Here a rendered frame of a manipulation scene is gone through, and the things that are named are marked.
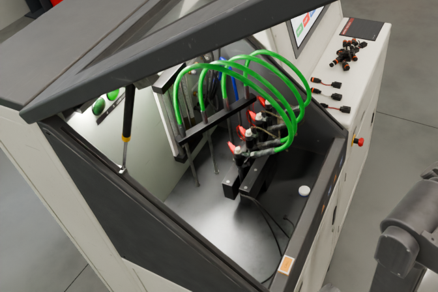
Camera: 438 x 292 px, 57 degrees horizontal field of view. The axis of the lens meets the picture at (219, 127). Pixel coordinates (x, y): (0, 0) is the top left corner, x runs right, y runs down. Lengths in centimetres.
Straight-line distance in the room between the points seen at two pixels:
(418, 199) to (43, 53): 94
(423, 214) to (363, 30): 154
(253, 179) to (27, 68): 74
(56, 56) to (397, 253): 90
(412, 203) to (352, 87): 117
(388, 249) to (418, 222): 5
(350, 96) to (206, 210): 69
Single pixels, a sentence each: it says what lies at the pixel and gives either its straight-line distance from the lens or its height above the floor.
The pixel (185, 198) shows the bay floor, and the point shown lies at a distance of 152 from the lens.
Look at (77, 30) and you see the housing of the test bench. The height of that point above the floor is 150.
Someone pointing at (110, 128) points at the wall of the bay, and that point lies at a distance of 117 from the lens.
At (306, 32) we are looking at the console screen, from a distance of 166.
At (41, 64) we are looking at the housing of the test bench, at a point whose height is 150.
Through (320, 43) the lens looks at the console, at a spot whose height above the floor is 103.
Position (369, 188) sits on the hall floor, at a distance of 257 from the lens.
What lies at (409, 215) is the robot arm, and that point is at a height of 163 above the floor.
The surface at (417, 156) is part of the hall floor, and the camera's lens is 279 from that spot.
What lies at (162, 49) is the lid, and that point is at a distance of 54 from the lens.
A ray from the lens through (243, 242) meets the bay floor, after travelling 139.
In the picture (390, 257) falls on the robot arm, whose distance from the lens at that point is 53.
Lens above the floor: 204
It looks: 44 degrees down
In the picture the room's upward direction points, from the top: 11 degrees counter-clockwise
